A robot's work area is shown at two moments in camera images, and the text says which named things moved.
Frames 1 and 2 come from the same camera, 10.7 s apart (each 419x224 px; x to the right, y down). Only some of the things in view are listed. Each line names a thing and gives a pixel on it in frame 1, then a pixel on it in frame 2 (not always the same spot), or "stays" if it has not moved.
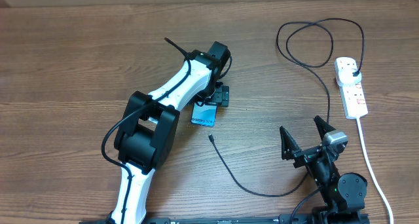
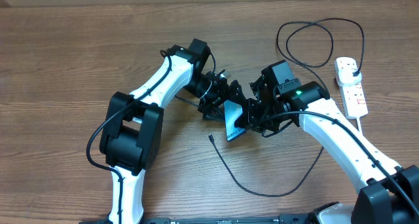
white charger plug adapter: [345, 76] stays
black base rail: [319, 218] stays
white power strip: [347, 77] stays
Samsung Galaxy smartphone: [204, 114] to [232, 111]
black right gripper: [288, 149] to [252, 121]
